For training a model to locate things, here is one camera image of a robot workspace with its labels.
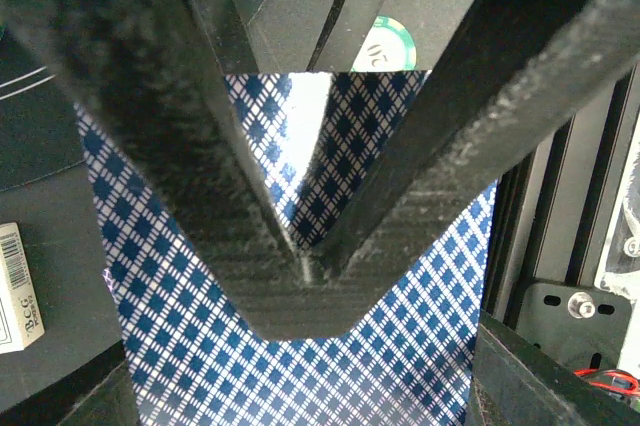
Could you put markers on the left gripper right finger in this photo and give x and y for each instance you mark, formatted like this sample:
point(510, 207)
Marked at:
point(514, 71)

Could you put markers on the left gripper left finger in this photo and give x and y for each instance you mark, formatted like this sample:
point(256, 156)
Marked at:
point(146, 74)

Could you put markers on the green chip stack source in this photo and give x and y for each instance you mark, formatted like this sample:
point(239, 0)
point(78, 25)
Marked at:
point(388, 47)

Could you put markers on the round black poker mat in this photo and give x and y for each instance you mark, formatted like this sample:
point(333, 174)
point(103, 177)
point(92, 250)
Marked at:
point(39, 135)

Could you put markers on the white card box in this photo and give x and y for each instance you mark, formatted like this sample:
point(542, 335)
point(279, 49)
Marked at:
point(21, 320)

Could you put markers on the black aluminium rail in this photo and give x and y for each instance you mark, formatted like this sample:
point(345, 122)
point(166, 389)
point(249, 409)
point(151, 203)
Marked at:
point(565, 216)

